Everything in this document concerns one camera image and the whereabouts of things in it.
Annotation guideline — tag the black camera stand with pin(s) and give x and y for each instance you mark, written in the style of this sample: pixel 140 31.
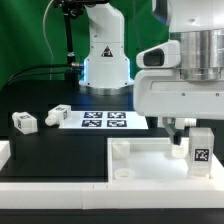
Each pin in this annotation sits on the black camera stand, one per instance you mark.
pixel 72 9

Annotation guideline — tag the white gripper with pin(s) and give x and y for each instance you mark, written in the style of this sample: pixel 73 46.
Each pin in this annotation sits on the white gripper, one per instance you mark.
pixel 162 93

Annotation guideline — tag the white square tabletop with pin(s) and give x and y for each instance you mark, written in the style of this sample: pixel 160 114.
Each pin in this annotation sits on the white square tabletop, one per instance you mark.
pixel 150 159

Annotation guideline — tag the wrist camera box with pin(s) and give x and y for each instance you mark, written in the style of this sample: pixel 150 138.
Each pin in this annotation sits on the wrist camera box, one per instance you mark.
pixel 166 55

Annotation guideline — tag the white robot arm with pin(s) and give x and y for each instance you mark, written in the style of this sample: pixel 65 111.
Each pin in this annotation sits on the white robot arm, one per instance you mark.
pixel 183 77

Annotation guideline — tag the white fence wall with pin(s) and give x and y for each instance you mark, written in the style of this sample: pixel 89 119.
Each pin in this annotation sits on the white fence wall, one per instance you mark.
pixel 191 193

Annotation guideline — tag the fiducial marker sheet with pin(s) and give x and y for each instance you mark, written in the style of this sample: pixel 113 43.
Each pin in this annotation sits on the fiducial marker sheet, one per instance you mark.
pixel 104 120

